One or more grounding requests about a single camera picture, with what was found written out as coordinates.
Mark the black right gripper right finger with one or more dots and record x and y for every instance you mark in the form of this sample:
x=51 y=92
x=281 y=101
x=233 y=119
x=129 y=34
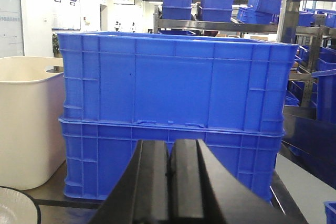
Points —
x=204 y=191

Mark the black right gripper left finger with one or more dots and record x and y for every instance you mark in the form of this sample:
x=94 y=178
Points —
x=141 y=195

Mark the beige plate black rim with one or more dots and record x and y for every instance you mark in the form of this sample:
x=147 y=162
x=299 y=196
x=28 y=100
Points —
x=18 y=207

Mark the blue crate on shelf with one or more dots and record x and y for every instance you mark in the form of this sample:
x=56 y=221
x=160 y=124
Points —
x=177 y=9
x=216 y=10

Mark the metal storage shelf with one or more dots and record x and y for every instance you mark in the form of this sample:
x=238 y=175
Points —
x=317 y=35

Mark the large blue plastic crate lower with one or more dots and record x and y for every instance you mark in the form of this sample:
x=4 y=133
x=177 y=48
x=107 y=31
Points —
x=97 y=154

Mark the large blue plastic crate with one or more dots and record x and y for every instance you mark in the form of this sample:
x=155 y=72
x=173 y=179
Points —
x=97 y=154
x=171 y=80

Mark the large blue plastic crate upper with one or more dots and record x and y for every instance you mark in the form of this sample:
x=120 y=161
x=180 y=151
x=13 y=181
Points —
x=171 y=80

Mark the cream plastic storage bin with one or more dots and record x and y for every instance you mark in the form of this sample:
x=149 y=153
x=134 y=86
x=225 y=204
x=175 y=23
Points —
x=32 y=96

